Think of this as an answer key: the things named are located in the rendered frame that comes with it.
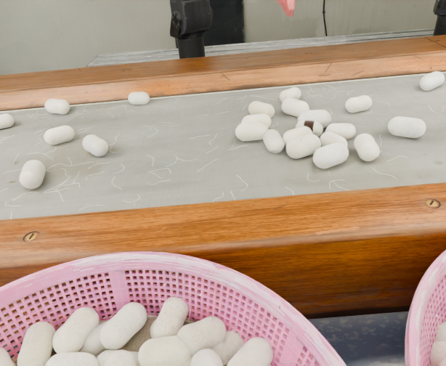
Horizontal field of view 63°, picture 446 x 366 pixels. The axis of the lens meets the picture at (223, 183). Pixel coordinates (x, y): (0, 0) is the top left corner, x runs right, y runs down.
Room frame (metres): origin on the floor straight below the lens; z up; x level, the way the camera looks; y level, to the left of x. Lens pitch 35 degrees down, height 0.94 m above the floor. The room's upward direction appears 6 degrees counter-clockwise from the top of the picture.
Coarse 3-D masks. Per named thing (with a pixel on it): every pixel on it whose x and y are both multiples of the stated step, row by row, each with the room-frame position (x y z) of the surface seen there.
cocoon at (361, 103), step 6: (360, 96) 0.43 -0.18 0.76; (366, 96) 0.43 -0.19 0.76; (348, 102) 0.42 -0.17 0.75; (354, 102) 0.42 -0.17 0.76; (360, 102) 0.42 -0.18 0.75; (366, 102) 0.42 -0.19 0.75; (348, 108) 0.42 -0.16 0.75; (354, 108) 0.41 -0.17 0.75; (360, 108) 0.42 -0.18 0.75; (366, 108) 0.42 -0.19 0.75
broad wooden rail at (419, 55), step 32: (128, 64) 0.65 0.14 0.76; (160, 64) 0.63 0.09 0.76; (192, 64) 0.61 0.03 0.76; (224, 64) 0.59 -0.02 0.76; (256, 64) 0.58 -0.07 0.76; (288, 64) 0.56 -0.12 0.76; (320, 64) 0.56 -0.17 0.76; (352, 64) 0.55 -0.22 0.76; (384, 64) 0.55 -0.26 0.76; (416, 64) 0.54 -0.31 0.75; (0, 96) 0.56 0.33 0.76; (32, 96) 0.56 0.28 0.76; (64, 96) 0.55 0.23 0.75; (96, 96) 0.55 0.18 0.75; (128, 96) 0.55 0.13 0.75; (160, 96) 0.54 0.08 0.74
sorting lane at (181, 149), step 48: (192, 96) 0.53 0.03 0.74; (240, 96) 0.51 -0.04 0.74; (336, 96) 0.48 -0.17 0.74; (384, 96) 0.47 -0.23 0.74; (432, 96) 0.45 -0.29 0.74; (0, 144) 0.43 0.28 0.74; (48, 144) 0.42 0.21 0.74; (144, 144) 0.39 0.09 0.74; (192, 144) 0.38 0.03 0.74; (240, 144) 0.37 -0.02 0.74; (384, 144) 0.34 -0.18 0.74; (432, 144) 0.33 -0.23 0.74; (0, 192) 0.32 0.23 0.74; (48, 192) 0.31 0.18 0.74; (96, 192) 0.30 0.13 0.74; (144, 192) 0.29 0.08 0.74; (192, 192) 0.28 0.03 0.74; (240, 192) 0.28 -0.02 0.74; (288, 192) 0.27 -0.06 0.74
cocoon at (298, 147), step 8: (304, 136) 0.34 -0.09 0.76; (312, 136) 0.33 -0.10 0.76; (288, 144) 0.33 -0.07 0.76; (296, 144) 0.32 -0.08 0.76; (304, 144) 0.32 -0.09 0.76; (312, 144) 0.33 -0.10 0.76; (320, 144) 0.33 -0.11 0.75; (288, 152) 0.32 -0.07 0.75; (296, 152) 0.32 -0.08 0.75; (304, 152) 0.32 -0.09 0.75; (312, 152) 0.32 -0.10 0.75
